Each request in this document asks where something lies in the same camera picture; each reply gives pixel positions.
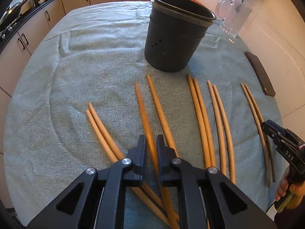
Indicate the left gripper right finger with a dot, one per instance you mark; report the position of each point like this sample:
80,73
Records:
206,197

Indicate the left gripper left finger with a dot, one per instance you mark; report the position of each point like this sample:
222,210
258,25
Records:
96,198

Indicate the wooden chopstick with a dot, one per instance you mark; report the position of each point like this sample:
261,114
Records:
154,157
144,198
229,140
161,115
220,132
115,149
201,126
260,132
206,123
260,117

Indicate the person right hand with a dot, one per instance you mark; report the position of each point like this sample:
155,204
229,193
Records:
297,189

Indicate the black smartphone brown case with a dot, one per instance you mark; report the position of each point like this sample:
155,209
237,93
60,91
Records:
261,74

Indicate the blue-green table cloth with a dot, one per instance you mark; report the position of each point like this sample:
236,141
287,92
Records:
95,54

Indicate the clear glass beer mug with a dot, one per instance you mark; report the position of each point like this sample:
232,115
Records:
233,14

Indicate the black perforated utensil holder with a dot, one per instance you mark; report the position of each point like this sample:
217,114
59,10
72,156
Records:
176,28

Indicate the black wok on stove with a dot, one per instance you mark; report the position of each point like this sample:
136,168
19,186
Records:
11,14

